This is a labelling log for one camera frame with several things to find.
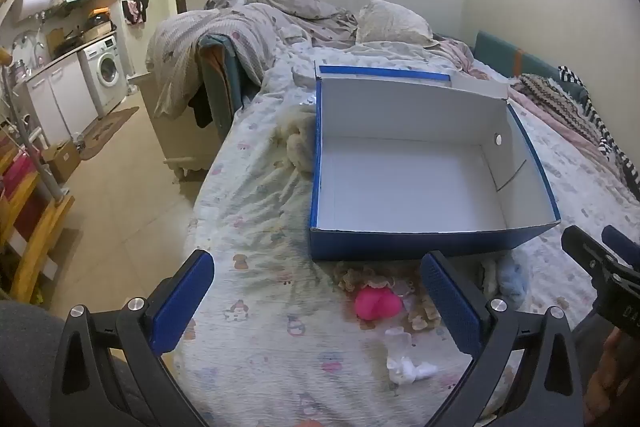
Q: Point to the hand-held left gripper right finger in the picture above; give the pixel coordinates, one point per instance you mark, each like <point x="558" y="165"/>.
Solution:
<point x="450" y="307"/>

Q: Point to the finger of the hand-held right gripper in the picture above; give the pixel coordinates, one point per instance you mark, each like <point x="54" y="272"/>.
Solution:
<point x="620" y="244"/>
<point x="582" y="247"/>

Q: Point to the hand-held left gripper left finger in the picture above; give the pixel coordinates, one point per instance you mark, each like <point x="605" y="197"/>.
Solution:
<point x="182" y="302"/>

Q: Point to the small beige soft toy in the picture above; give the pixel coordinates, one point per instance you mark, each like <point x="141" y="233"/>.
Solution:
<point x="489" y="277"/>

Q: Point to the light blue cloth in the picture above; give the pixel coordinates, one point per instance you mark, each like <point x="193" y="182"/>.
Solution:
<point x="514" y="282"/>

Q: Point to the pink hat white doll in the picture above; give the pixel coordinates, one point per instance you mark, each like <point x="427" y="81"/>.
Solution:
<point x="377" y="303"/>

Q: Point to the beige lace doll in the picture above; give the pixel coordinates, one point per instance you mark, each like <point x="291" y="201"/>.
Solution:
<point x="350" y="279"/>

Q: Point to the blue and white cardboard box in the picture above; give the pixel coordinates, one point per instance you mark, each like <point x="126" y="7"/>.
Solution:
<point x="400" y="167"/>

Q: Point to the cream fluffy plush toy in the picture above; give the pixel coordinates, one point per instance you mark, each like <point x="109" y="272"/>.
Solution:
<point x="300" y="147"/>

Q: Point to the person's right hand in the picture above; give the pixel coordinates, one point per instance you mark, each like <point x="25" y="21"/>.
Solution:
<point x="607" y="372"/>

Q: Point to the black and white striped cloth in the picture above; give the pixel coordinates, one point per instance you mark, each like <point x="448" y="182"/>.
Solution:
<point x="600" y="127"/>

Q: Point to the yellow wooden rack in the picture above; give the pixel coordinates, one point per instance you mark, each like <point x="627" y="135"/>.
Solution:
<point x="42" y="227"/>

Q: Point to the person's grey trouser leg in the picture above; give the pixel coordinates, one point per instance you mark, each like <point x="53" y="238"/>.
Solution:
<point x="30" y="357"/>

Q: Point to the cream wooden bedstead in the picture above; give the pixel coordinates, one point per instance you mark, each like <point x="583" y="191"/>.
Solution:
<point x="180" y="137"/>

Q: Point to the brown floor mat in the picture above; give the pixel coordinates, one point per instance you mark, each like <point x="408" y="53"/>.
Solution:
<point x="107" y="132"/>

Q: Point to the brown cardboard box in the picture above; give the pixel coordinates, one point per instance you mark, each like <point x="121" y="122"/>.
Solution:
<point x="62" y="159"/>

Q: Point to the teal padded headboard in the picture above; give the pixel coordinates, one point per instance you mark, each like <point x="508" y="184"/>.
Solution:
<point x="500" y="54"/>

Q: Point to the pink blanket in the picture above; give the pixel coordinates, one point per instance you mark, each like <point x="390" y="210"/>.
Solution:
<point x="462" y="54"/>

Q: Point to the white kitchen cabinet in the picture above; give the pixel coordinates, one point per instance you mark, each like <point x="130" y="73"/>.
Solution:
<point x="60" y="97"/>

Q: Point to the white washing machine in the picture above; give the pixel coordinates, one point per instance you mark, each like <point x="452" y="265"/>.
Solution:
<point x="105" y="72"/>

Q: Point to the checked grey quilt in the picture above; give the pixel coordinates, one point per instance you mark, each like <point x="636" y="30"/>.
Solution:
<point x="215" y="37"/>

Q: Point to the beige patterned pillow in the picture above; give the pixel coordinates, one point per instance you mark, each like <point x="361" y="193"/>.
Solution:
<point x="392" y="22"/>

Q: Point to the pink hanging garment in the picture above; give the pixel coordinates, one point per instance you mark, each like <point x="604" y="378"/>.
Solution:
<point x="131" y="12"/>

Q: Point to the white water heater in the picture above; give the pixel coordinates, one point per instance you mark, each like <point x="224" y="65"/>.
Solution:
<point x="40" y="2"/>

